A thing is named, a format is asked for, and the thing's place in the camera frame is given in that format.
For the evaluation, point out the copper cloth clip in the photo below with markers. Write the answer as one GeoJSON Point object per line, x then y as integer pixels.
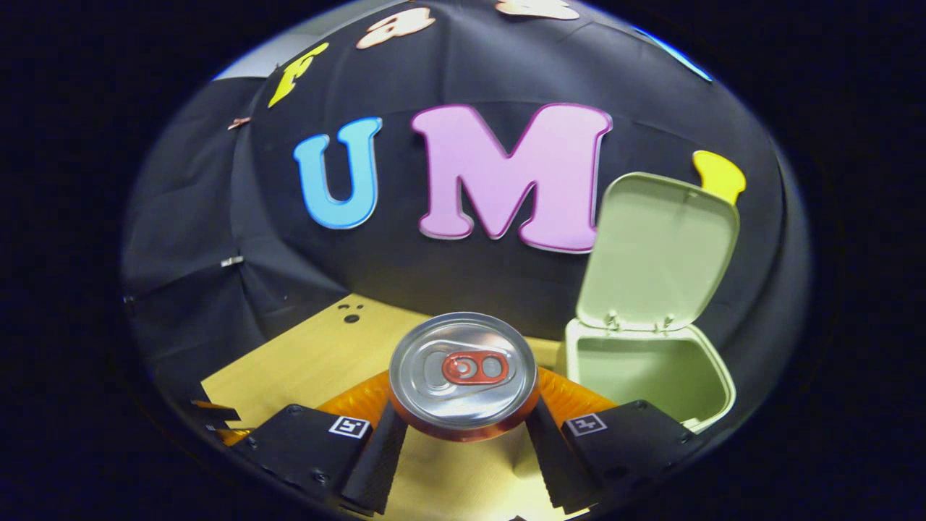
{"type": "Point", "coordinates": [239, 123]}

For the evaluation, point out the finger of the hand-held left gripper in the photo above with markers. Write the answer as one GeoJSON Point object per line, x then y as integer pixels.
{"type": "Point", "coordinates": [217, 414]}

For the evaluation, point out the silver cloth clip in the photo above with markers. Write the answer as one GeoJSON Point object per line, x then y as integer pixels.
{"type": "Point", "coordinates": [231, 261]}

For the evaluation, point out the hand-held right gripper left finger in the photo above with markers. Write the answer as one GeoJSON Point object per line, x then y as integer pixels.
{"type": "Point", "coordinates": [376, 463]}

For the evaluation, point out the green garbage bin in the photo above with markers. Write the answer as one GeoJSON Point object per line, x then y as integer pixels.
{"type": "Point", "coordinates": [651, 376]}

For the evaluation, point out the orange pop can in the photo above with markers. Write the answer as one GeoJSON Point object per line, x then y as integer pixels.
{"type": "Point", "coordinates": [463, 362]}

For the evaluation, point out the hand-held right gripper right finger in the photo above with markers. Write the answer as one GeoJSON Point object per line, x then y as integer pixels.
{"type": "Point", "coordinates": [550, 463]}

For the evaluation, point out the wooden desktop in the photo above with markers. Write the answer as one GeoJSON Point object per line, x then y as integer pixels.
{"type": "Point", "coordinates": [325, 362]}

